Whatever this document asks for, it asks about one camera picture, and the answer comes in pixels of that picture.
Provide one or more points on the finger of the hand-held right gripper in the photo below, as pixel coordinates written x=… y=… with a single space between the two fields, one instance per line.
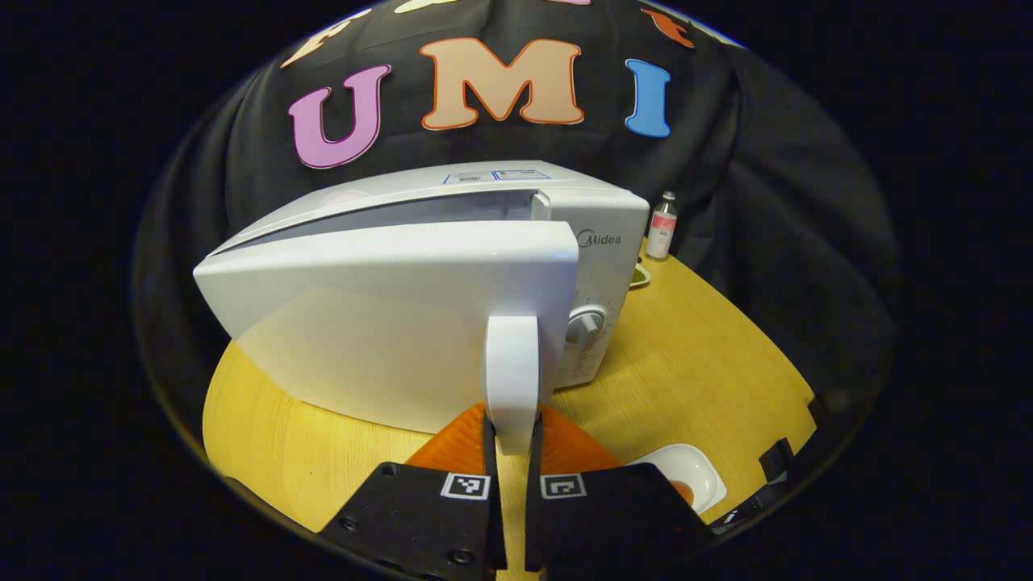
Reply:
x=776 y=461
x=750 y=508

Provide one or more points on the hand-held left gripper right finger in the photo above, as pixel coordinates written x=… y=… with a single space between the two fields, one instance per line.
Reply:
x=597 y=520

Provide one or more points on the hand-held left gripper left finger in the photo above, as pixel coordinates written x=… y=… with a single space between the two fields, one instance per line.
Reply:
x=436 y=524

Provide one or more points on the white square plate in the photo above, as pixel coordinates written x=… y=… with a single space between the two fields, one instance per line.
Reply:
x=694 y=472

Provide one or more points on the orange round food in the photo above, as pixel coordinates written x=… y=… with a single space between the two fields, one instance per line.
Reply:
x=683 y=491

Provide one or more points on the white microwave oven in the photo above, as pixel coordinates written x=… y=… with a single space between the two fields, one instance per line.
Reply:
x=387 y=323

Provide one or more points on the divided seasoning dish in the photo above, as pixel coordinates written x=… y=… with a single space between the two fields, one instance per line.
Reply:
x=639 y=277

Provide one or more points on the pink label bottle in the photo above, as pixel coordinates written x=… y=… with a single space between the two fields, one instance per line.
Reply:
x=662 y=230

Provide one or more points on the black backdrop cloth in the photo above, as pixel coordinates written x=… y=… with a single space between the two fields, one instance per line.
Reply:
x=775 y=202

